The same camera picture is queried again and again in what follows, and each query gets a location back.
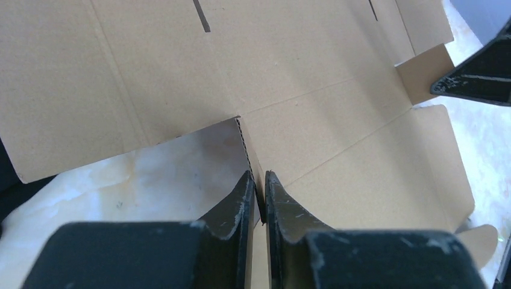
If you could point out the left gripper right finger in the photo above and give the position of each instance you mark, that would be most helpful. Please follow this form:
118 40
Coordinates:
304 252

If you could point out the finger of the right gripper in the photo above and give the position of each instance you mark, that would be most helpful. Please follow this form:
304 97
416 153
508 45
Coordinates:
483 77

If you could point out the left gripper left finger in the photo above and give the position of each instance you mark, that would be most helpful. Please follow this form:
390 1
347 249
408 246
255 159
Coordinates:
214 251

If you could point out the brown cardboard box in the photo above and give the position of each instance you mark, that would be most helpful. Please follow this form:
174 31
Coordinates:
152 110

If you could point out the black cloth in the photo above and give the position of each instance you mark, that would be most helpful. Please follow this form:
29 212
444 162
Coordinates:
14 193

